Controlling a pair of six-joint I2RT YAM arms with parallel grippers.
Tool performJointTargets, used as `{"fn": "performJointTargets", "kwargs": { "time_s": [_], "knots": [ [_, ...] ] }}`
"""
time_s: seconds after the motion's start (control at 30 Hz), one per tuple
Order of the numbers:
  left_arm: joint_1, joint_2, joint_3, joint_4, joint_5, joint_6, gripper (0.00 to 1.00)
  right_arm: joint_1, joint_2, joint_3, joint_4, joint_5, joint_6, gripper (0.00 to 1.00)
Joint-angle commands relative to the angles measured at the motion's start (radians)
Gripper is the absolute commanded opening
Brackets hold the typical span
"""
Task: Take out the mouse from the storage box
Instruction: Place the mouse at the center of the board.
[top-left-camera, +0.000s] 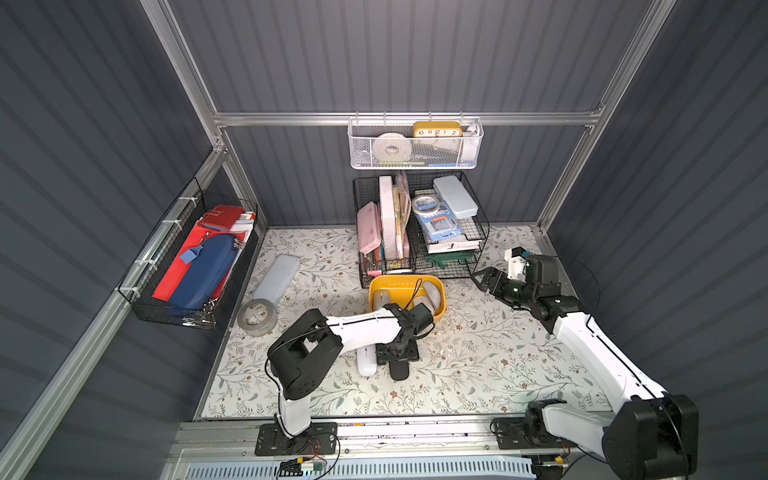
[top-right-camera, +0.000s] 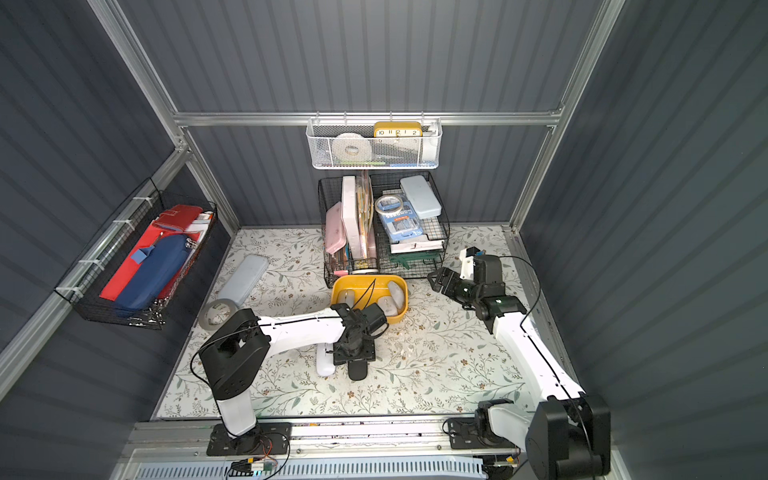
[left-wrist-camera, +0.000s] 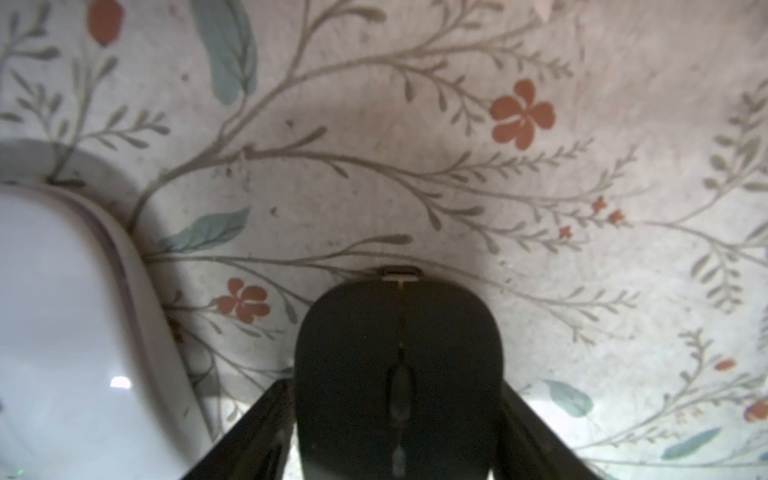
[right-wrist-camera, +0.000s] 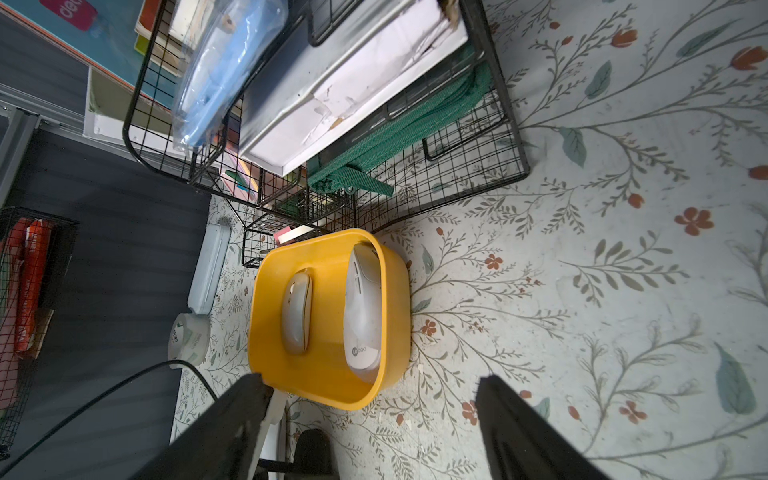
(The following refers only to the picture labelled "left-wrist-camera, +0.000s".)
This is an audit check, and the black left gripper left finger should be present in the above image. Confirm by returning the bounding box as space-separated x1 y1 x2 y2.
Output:
184 379 295 480

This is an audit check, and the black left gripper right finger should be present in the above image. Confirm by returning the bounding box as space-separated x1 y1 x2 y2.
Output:
492 381 599 480

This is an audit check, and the black mouse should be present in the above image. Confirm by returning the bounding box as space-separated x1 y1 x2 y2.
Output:
294 276 504 479

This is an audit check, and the white mouse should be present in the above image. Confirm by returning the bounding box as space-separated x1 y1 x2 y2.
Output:
1 185 211 479

